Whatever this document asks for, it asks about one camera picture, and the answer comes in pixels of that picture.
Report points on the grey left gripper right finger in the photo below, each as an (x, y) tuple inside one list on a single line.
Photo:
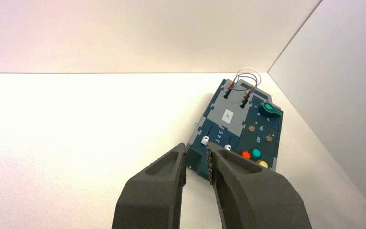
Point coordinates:
[(258, 199)]

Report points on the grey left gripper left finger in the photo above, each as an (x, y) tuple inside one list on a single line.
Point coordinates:
[(151, 196)]

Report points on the blue grey control box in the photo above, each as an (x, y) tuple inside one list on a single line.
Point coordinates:
[(265, 139)]

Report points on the green rotary knob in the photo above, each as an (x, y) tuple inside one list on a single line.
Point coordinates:
[(269, 109)]

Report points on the yellow push button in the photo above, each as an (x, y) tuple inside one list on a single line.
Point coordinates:
[(263, 163)]

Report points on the teal push button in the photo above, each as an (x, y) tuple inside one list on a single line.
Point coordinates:
[(256, 153)]

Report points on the orange push button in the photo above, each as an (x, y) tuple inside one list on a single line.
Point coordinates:
[(245, 154)]

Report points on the white label sticker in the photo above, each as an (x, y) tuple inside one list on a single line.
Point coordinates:
[(227, 116)]

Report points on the metal toggle switch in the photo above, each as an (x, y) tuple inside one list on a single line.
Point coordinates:
[(252, 127), (269, 137)]

